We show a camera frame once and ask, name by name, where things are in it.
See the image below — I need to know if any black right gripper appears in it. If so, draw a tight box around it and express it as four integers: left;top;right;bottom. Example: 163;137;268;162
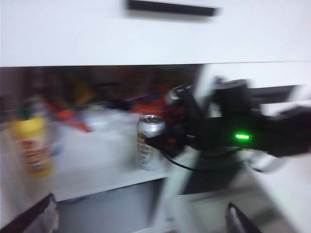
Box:
145;84;270;157

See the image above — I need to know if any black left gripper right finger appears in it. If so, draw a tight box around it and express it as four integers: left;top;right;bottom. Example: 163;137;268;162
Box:
225;202;263;233

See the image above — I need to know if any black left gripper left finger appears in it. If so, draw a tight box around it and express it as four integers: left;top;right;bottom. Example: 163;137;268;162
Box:
0;193;60;233

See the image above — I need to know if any silver beverage can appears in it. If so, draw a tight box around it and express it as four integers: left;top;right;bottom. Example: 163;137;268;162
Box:
136;114;168;172

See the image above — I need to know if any white cabinet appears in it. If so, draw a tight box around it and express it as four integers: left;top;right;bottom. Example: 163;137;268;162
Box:
0;0;311;233

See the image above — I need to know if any white glass-panel cabinet door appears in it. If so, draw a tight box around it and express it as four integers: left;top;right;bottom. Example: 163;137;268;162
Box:
167;62;311;200

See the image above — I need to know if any red orange snack bag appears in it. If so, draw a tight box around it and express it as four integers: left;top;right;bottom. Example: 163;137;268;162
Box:
132;97;171;117

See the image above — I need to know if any yellow detergent bottle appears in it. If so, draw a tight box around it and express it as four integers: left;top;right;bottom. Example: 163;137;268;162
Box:
9;106;53;178

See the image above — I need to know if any orange snack bag blue print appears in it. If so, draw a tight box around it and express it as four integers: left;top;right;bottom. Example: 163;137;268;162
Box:
48;100;93;133

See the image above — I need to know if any wide white drawer front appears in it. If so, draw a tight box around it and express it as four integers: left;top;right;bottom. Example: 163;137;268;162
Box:
0;0;311;67

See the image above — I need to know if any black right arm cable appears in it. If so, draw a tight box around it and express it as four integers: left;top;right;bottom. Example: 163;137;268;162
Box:
159;148;196;170

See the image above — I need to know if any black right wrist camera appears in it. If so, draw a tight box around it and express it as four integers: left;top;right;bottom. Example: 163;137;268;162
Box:
213;79;252;117

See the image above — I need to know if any black drawer handle bar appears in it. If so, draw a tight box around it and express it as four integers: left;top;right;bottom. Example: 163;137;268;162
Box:
126;0;219;17

